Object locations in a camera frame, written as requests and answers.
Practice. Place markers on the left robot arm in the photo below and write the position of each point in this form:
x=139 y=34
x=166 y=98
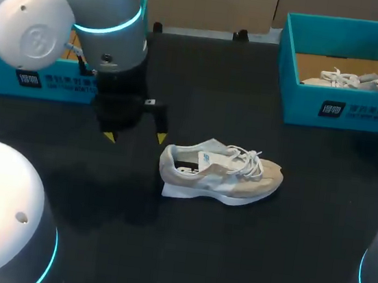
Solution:
x=109 y=7

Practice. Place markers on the teal cardboard shoebox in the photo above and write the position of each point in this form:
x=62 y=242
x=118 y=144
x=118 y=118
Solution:
x=351 y=114
x=43 y=89

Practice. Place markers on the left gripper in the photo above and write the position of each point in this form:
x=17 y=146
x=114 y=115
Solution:
x=118 y=101

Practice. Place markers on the black table clamp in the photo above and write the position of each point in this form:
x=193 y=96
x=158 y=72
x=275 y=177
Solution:
x=240 y=34
x=158 y=27

